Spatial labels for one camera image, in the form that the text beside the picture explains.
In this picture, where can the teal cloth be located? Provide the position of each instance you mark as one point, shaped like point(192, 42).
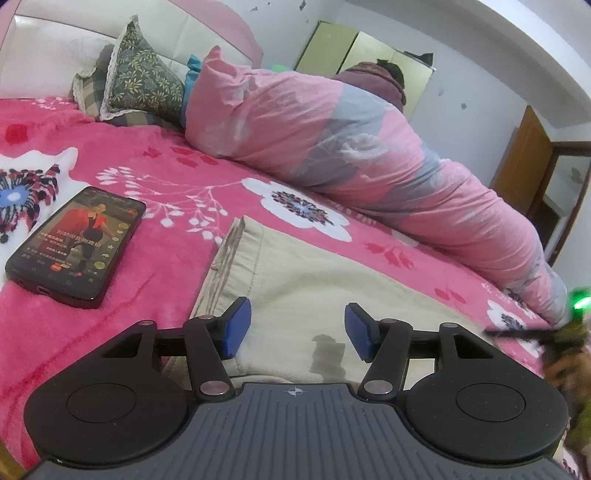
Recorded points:
point(190, 78)

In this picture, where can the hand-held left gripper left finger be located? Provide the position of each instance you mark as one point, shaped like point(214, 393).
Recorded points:
point(238, 327)

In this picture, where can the black smartphone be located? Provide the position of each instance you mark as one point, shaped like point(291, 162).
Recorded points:
point(78, 244)

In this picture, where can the pink white bed headboard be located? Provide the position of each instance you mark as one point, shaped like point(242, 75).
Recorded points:
point(55, 46)

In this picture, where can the pink floral blanket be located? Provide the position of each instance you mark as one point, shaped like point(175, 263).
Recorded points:
point(138, 152)

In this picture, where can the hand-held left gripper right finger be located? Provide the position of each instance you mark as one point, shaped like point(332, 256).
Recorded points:
point(358, 330)

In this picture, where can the dark wooden door frame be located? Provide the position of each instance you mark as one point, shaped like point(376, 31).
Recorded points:
point(572, 147)

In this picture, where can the pale green wardrobe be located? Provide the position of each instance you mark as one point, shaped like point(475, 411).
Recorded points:
point(332, 46)

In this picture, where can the beige pants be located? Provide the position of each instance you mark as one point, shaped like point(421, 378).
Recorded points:
point(323, 277)

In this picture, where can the pink grey floral duvet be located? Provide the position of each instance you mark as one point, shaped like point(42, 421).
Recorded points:
point(369, 161)

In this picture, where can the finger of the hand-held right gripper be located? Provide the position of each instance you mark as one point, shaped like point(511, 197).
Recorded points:
point(517, 333)

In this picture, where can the brown wooden door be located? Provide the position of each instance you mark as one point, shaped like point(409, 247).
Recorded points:
point(521, 161)

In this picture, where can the plaid pillow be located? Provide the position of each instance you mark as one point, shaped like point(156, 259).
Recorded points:
point(90, 90)

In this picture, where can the green floral pillow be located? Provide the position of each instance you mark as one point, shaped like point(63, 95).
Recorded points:
point(138, 78)

